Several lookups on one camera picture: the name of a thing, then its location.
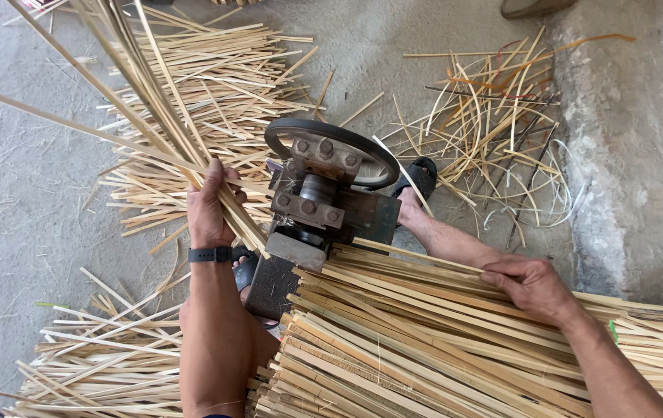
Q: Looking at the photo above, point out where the person's left hand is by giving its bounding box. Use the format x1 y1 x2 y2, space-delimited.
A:
187 158 248 250

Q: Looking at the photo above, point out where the person's right hand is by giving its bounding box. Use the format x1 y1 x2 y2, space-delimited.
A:
479 258 586 329

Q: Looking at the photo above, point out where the bundle of long bamboo strips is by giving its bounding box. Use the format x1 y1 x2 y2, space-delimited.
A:
0 0 274 259

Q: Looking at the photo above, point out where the black machine handwheel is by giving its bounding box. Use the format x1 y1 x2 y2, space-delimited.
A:
264 118 401 191

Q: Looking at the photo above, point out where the black wristband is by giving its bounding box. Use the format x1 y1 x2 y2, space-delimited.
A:
188 246 233 264

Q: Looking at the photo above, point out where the rusty bamboo splitting machine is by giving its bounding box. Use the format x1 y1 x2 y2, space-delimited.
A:
244 135 402 324

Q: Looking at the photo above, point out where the heap of split bamboo strips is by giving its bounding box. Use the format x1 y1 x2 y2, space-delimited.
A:
79 6 385 256

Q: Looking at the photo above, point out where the black left sandal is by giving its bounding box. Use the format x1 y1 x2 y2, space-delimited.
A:
231 245 260 292

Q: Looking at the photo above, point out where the black sandal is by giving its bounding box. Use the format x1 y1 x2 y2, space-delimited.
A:
231 245 260 292
390 157 438 202

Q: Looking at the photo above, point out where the black right sandal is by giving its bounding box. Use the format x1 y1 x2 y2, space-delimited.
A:
390 157 438 202

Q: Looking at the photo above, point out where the pile of thin bamboo slivers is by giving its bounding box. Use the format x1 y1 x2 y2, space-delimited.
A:
0 241 193 418

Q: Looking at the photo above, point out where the person's right leg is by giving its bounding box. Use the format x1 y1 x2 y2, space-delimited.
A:
395 187 503 271

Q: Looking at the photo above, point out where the stack of thick bamboo slats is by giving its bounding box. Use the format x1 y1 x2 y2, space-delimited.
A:
247 237 663 418

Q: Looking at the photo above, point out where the heap of curly bamboo scraps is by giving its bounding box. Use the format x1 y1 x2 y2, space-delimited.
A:
372 26 637 250

